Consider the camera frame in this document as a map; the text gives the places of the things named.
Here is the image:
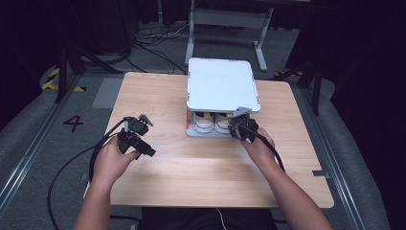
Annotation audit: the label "metal floor rail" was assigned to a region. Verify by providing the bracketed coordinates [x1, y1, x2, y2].
[0, 75, 80, 209]
[295, 84, 367, 230]

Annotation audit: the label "person's black clothing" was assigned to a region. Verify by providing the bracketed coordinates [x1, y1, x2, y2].
[140, 207, 279, 230]

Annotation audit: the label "person's right hand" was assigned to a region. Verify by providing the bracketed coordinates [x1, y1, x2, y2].
[239, 127, 279, 172]

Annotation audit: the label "white shoe rack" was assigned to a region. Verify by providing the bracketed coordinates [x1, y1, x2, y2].
[185, 57, 261, 139]

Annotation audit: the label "person's left hand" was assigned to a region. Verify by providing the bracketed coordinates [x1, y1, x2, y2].
[90, 136, 142, 193]

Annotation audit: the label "grey metal desk frame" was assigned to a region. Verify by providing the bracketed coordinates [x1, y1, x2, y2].
[185, 0, 276, 73]

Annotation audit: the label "thin white cord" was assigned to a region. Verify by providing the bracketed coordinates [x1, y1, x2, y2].
[214, 207, 228, 230]

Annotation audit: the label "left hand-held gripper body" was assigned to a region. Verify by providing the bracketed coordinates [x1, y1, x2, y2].
[116, 111, 155, 157]

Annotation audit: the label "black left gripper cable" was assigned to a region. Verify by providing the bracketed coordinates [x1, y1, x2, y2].
[46, 116, 128, 230]

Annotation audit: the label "black floor cables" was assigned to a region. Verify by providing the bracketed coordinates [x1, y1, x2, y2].
[132, 23, 190, 76]

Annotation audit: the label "navy and white sneaker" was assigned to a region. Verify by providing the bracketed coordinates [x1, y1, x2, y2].
[192, 111, 215, 134]
[214, 113, 236, 134]

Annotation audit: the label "black tripod stand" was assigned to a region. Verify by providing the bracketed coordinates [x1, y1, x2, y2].
[56, 44, 119, 104]
[274, 60, 324, 116]

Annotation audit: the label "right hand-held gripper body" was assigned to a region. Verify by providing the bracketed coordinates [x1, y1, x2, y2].
[228, 106, 260, 143]

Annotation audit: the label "yellow and black floor tape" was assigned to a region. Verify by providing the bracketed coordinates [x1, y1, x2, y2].
[41, 67, 86, 93]

